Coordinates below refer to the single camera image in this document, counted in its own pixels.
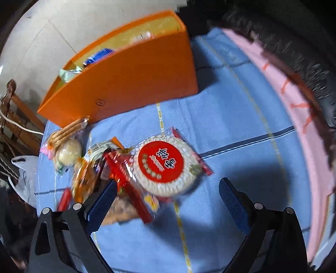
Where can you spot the dark carved wooden headboard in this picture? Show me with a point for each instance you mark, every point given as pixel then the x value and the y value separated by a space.
pixel 288 39

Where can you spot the small red snack packet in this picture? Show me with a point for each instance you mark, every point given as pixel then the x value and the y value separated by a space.
pixel 64 199

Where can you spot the blue snack packet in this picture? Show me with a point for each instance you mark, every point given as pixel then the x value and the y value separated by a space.
pixel 99 55

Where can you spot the pale green snack packet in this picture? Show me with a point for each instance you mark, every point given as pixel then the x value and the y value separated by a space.
pixel 68 74

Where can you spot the brown cookies packet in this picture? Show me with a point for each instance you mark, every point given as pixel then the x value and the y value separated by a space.
pixel 120 210

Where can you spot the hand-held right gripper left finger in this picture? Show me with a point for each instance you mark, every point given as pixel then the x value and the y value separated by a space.
pixel 102 207

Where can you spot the pink snack packet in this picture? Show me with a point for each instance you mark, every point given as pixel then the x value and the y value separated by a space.
pixel 46 151

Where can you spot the orange snack packet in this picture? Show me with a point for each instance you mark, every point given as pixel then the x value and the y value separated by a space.
pixel 84 178

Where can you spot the pink blanket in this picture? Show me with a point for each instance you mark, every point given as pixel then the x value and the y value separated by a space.
pixel 302 126

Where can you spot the pale bun clear packet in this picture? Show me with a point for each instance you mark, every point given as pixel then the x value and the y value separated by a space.
pixel 69 153

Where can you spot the round rice cracker packet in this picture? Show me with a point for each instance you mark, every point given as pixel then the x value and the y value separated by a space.
pixel 160 160

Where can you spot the long red snack packet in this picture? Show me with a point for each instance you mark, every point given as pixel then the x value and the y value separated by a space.
pixel 123 176

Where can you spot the wooden chair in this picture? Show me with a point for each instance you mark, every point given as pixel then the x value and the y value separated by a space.
pixel 23 110

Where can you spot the blue checked bedsheet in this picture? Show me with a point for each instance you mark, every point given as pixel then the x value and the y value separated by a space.
pixel 236 118

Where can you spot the white plastic bag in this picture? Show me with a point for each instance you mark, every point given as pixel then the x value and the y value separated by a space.
pixel 26 170

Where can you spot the orange cardboard box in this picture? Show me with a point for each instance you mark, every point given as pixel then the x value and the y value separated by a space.
pixel 131 78

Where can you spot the biscuit sticks packet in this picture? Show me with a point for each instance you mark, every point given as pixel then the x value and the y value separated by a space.
pixel 65 132

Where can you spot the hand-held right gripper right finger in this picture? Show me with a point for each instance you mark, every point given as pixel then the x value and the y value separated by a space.
pixel 231 199

